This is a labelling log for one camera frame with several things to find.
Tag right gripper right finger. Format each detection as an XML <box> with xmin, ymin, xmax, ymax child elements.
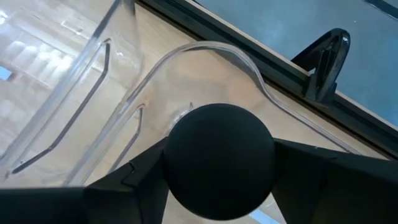
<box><xmin>272</xmin><ymin>138</ymin><xmax>398</xmax><ymax>224</ymax></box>

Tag clear plastic bin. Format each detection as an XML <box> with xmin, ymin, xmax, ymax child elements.
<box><xmin>62</xmin><ymin>40</ymin><xmax>363</xmax><ymax>224</ymax></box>
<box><xmin>0</xmin><ymin>0</ymin><xmax>146</xmax><ymax>189</ymax></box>

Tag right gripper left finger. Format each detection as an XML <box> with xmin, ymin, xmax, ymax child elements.
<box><xmin>0</xmin><ymin>136</ymin><xmax>170</xmax><ymax>224</ymax></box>

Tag black frame hook bracket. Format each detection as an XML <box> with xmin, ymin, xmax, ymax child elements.
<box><xmin>290</xmin><ymin>27</ymin><xmax>351</xmax><ymax>105</ymax></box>

